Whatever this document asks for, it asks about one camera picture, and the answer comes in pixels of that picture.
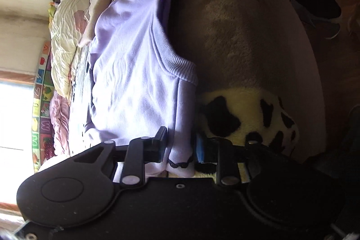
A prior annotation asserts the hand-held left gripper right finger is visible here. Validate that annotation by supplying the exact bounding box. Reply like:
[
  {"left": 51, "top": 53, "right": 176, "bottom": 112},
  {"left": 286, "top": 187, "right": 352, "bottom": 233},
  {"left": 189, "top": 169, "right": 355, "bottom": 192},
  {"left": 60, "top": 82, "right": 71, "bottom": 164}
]
[{"left": 195, "top": 135, "right": 285, "bottom": 188}]

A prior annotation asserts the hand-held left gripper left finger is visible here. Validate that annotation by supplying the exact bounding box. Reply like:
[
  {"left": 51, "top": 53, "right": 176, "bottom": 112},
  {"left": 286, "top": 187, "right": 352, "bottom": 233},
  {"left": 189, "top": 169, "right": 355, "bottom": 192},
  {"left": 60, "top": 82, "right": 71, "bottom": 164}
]
[{"left": 72, "top": 126, "right": 169, "bottom": 188}]

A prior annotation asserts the lavender sweatshirt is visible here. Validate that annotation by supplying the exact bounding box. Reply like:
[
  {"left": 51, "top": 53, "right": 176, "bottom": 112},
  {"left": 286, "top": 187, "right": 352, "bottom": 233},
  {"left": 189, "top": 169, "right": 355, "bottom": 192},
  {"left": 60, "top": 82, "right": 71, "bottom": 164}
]
[{"left": 84, "top": 0, "right": 199, "bottom": 177}]

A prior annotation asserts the tan folded blanket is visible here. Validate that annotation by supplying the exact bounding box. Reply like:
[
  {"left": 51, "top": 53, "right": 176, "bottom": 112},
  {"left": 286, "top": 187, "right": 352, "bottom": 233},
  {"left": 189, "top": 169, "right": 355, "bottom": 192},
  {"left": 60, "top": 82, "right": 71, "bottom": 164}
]
[{"left": 78, "top": 0, "right": 122, "bottom": 47}]

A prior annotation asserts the grey-brown plush blanket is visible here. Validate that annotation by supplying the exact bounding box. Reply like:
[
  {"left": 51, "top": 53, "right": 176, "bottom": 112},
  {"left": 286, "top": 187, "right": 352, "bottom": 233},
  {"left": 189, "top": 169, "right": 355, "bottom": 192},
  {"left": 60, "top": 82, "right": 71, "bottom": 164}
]
[{"left": 169, "top": 0, "right": 328, "bottom": 184}]

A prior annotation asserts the pink quilt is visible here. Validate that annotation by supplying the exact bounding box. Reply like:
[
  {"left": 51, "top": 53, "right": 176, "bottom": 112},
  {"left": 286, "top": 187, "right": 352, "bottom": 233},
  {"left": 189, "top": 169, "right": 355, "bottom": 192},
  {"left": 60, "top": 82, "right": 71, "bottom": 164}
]
[{"left": 49, "top": 94, "right": 71, "bottom": 157}]

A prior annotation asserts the beige floral quilt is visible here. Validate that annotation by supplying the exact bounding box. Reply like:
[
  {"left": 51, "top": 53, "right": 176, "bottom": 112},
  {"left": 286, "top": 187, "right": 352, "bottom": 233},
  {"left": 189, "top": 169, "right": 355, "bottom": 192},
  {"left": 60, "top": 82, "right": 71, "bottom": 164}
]
[{"left": 49, "top": 0, "right": 96, "bottom": 104}]

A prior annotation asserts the colourful alphabet foam mat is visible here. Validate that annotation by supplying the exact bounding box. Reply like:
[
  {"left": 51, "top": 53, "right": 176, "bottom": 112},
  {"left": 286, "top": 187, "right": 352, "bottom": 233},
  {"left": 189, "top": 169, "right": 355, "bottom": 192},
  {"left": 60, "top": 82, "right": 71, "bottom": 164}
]
[{"left": 31, "top": 40, "right": 56, "bottom": 173}]

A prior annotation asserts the wooden-framed window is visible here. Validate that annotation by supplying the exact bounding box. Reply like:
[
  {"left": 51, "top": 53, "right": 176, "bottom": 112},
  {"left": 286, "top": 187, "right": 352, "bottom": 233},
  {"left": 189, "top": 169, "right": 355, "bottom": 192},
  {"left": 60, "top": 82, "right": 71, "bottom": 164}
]
[{"left": 0, "top": 71, "right": 36, "bottom": 201}]

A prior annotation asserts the person's dark shoe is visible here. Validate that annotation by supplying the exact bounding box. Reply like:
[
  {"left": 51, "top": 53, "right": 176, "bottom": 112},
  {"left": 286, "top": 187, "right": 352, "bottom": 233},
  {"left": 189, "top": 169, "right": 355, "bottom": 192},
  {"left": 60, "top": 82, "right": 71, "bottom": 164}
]
[{"left": 317, "top": 15, "right": 342, "bottom": 40}]

